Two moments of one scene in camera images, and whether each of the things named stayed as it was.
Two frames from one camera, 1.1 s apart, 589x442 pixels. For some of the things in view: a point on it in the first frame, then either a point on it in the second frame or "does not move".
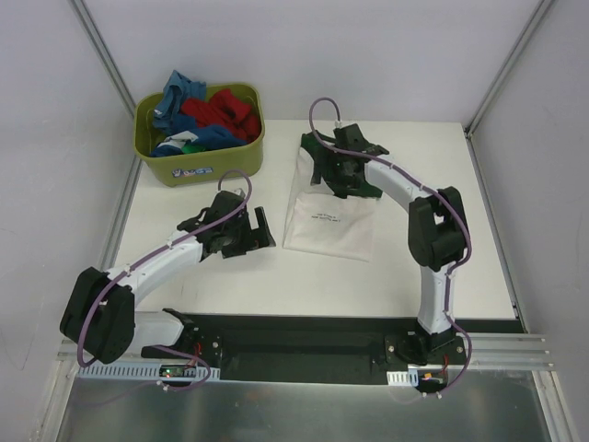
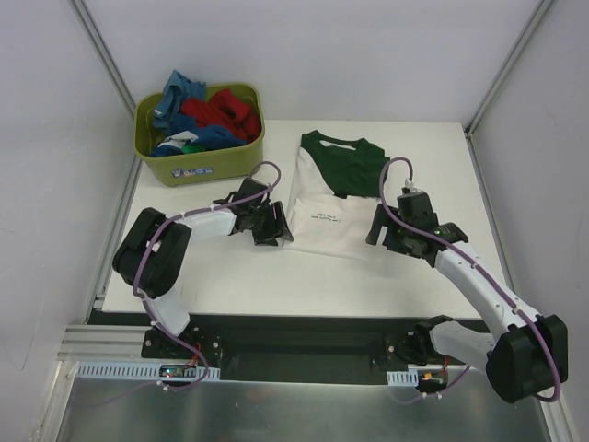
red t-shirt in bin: x=222 y=110 does not move
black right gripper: x=325 y=162 → x=392 y=231
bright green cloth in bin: x=189 y=148 does not move
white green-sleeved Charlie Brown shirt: x=321 y=222 does not move
